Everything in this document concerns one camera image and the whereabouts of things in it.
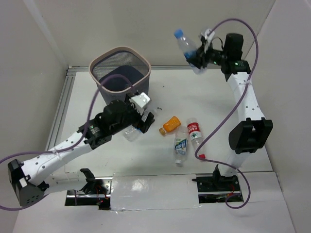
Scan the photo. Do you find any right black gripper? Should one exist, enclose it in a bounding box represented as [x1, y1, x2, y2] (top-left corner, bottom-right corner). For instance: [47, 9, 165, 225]
[186, 40, 228, 69]

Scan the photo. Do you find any clear bottle blue cap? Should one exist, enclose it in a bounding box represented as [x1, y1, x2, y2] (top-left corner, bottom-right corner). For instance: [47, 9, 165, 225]
[174, 29, 206, 75]

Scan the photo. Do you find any clear bottle blue label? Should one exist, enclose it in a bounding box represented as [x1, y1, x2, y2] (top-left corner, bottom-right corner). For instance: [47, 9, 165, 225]
[122, 109, 157, 143]

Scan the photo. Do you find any bottle red label red cap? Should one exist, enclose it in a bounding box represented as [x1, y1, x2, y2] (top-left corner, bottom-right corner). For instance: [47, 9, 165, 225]
[186, 117, 203, 151]

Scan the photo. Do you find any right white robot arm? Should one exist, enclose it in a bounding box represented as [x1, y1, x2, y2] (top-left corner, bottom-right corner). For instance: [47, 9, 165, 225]
[189, 29, 273, 190]

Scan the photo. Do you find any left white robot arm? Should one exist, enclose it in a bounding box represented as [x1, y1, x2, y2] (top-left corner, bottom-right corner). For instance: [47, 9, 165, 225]
[8, 92, 155, 208]

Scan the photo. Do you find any grey mesh waste bin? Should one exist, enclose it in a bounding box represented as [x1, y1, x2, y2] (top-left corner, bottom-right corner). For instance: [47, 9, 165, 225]
[89, 47, 151, 104]

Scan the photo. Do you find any orange juice bottle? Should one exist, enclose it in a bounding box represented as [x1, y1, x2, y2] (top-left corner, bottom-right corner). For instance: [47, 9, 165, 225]
[159, 116, 181, 136]

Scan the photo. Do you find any bottle green white label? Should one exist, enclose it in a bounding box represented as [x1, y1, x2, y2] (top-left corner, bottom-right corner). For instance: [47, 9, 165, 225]
[173, 126, 189, 167]

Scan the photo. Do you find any silver tape sheet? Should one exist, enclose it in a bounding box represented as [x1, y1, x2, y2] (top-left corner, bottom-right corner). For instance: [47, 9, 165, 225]
[110, 174, 200, 211]

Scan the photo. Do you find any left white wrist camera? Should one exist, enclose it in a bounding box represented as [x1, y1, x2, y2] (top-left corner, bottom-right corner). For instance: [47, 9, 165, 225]
[129, 92, 151, 115]

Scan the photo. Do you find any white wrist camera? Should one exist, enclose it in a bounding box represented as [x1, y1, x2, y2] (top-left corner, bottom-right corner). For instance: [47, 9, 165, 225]
[129, 92, 151, 115]
[200, 28, 215, 53]

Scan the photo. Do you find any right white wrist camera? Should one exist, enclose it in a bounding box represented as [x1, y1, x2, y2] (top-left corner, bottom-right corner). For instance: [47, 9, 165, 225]
[200, 28, 215, 53]

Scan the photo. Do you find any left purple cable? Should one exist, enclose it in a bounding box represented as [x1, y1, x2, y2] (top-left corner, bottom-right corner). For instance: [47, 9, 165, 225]
[0, 74, 137, 211]

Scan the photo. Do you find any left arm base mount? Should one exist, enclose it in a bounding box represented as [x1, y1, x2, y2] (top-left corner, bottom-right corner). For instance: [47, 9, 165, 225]
[65, 168, 112, 211]

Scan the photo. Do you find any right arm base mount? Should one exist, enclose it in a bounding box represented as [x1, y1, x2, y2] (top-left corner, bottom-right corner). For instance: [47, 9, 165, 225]
[191, 175, 243, 204]

